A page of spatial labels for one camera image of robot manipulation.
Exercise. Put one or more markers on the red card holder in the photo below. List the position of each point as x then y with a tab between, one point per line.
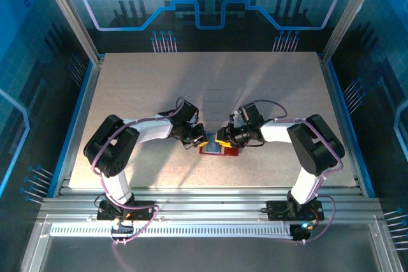
234	152

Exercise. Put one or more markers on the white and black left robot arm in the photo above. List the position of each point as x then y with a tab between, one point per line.
153	128

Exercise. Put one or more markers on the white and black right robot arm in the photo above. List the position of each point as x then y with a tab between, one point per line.
277	130

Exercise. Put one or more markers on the clear plastic box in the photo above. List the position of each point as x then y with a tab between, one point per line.
215	103

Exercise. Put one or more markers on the black controller box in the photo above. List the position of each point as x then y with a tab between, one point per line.
299	233

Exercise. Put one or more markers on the grey metal panel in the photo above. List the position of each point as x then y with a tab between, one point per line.
207	256

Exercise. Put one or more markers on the blue edge strip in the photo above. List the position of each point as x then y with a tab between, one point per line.
74	125

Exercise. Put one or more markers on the white connector block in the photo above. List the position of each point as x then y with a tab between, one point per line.
122	229

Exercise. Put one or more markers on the aluminium frame rail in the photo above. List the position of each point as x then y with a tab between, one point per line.
207	203

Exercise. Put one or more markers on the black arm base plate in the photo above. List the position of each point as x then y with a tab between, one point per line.
277	216
143	213

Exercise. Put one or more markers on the aluminium side rail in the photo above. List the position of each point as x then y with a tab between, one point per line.
343	125
83	119

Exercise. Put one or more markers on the aluminium frame post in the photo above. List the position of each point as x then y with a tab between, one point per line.
70	17
350	14

